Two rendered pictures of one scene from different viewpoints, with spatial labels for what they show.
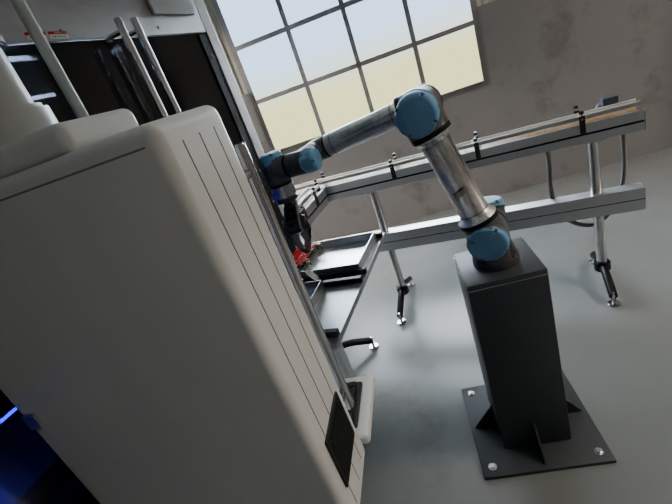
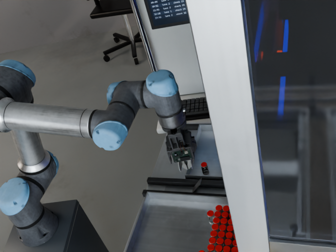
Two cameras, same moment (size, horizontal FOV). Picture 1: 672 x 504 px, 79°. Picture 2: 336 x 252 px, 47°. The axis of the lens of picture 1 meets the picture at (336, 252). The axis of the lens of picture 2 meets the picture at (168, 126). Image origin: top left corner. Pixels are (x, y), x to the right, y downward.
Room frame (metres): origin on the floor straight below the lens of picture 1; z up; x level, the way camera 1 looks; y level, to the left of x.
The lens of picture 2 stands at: (2.19, 0.07, 1.90)
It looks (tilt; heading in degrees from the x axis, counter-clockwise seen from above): 39 degrees down; 180
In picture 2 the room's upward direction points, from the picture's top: 17 degrees counter-clockwise
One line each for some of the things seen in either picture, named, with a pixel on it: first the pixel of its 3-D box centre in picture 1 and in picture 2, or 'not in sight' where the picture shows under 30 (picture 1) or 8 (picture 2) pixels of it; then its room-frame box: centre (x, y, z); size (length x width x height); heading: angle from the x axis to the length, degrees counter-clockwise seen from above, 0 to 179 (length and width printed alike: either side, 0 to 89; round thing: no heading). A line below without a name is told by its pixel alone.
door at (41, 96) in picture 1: (108, 167); not in sight; (1.11, 0.47, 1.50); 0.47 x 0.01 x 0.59; 154
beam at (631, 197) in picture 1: (477, 224); not in sight; (2.14, -0.83, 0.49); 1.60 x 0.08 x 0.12; 64
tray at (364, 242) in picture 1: (328, 256); (187, 232); (1.50, 0.03, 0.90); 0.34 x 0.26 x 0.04; 63
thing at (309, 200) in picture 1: (295, 215); not in sight; (2.14, 0.14, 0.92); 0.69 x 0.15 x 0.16; 154
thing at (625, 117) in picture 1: (434, 160); not in sight; (2.20, -0.69, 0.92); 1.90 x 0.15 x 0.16; 64
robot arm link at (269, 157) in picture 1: (276, 168); (163, 93); (1.35, 0.09, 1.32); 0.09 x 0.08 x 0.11; 64
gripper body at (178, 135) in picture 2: (293, 212); (177, 138); (1.36, 0.09, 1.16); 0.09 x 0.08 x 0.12; 171
